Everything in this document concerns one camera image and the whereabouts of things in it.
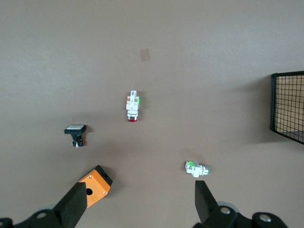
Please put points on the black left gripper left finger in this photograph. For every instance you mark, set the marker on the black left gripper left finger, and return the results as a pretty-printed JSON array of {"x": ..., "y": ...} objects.
[{"x": 69, "y": 206}]

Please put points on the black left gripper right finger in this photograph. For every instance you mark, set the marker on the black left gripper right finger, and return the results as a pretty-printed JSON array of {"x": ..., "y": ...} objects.
[{"x": 206, "y": 206}]

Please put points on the green push button switch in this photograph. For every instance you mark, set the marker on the green push button switch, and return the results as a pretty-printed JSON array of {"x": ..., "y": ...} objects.
[{"x": 197, "y": 169}]

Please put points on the orange button enclosure box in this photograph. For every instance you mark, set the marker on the orange button enclosure box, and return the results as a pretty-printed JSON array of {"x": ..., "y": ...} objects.
[{"x": 97, "y": 183}]

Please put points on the brown tape patch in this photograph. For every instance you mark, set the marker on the brown tape patch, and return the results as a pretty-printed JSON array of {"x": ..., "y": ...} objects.
[{"x": 145, "y": 55}]

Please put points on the black square white-top push button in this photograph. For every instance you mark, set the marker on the black square white-top push button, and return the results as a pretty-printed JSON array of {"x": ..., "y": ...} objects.
[{"x": 74, "y": 129}]

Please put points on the red push button switch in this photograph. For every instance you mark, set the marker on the red push button switch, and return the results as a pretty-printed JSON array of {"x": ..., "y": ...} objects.
[{"x": 133, "y": 107}]

